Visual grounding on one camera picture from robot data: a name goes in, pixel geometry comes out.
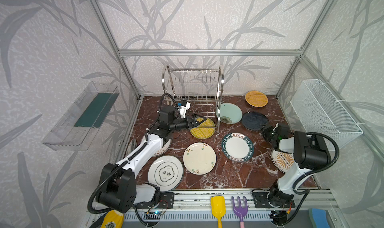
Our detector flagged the yellow green woven plate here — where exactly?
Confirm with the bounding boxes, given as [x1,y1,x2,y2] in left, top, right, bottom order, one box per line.
[190,118,215,140]

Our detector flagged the yellow toy shovel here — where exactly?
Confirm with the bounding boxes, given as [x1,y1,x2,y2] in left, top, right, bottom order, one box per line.
[211,196,226,228]

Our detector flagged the right orange sunburst plate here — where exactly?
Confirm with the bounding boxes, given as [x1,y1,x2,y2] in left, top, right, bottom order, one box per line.
[271,150,295,173]

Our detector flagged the green rim white plate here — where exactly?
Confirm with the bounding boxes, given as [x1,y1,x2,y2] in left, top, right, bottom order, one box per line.
[222,133,254,162]

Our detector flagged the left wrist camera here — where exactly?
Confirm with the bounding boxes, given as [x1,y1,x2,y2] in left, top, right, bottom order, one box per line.
[178,100,191,119]

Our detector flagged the white wire mesh basket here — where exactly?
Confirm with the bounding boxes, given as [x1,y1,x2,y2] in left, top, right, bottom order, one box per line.
[291,79,364,148]

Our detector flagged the left orange sunburst plate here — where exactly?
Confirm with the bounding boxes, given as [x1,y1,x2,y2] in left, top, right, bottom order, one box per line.
[153,139,172,157]

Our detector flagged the light green flower plate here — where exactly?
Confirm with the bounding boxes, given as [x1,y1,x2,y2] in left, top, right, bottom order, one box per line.
[216,103,243,125]

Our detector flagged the cream floral plate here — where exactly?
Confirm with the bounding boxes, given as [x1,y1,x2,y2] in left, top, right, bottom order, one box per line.
[183,142,217,175]

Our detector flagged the orange sunburst plate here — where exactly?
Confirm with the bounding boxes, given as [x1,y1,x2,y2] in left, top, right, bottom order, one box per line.
[271,150,295,173]
[153,139,172,157]

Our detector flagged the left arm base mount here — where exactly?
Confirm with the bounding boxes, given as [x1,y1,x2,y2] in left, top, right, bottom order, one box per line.
[138,192,175,209]

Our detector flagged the clear plastic wall shelf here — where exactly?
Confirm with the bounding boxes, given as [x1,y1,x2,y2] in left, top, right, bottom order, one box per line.
[42,82,120,151]

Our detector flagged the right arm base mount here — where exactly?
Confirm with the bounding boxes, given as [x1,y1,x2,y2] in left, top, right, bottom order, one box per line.
[252,190,296,209]

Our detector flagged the purple toy fork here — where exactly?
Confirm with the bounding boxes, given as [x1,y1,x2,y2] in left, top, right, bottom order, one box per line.
[232,196,248,228]

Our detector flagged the orange woven plate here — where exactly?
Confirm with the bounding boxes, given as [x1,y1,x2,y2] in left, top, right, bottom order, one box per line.
[245,91,269,108]

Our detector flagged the yellow banana toy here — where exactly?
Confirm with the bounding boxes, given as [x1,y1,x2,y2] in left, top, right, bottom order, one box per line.
[101,210,124,228]

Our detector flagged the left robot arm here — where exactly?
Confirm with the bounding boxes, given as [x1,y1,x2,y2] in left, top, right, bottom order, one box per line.
[87,106,207,214]

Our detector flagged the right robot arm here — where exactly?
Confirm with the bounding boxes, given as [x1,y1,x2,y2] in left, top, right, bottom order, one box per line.
[262,124,340,207]

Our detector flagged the white plate black emblem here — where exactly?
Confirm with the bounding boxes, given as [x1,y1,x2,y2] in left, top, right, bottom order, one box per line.
[148,156,184,192]

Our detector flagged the steel dish rack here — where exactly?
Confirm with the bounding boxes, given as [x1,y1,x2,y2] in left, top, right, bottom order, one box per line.
[162,65,224,133]

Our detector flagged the blue green sponge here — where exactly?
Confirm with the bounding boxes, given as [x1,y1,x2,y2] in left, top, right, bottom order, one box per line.
[309,209,330,228]

